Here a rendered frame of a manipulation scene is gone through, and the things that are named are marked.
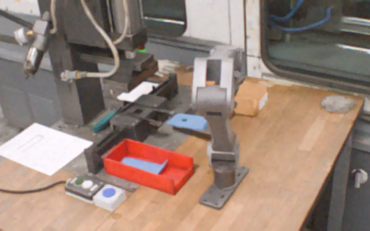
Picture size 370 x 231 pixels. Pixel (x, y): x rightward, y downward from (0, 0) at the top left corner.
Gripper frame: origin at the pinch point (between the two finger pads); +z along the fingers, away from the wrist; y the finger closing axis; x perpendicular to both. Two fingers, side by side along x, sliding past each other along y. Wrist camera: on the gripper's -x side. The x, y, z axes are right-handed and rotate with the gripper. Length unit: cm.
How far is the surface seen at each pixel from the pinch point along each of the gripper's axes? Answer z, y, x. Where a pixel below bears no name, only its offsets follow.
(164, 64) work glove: 27, 40, -45
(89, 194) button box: 15.1, 13.3, 38.1
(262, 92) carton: 5.5, -4.8, -35.5
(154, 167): 13.9, 5.4, 16.8
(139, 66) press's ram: -5.6, 26.8, 3.5
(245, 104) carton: 5.9, -3.2, -23.9
